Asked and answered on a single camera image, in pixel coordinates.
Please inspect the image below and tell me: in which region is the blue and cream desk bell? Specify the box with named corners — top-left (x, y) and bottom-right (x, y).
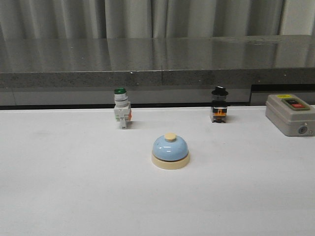
top-left (151, 133), bottom-right (190, 170)

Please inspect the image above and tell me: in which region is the grey stone counter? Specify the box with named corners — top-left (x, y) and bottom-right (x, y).
top-left (0, 35), bottom-right (315, 109)

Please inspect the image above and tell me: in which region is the grey curtain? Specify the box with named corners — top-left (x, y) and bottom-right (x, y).
top-left (0, 0), bottom-right (315, 40)

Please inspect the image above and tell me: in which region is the green pushbutton switch module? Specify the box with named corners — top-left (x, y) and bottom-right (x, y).
top-left (114, 88), bottom-right (132, 129)

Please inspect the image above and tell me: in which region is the black selector switch module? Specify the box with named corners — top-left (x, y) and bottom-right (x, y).
top-left (210, 86), bottom-right (228, 123)

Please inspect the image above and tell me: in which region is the grey start-stop switch box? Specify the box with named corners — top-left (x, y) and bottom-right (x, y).
top-left (265, 94), bottom-right (315, 136)

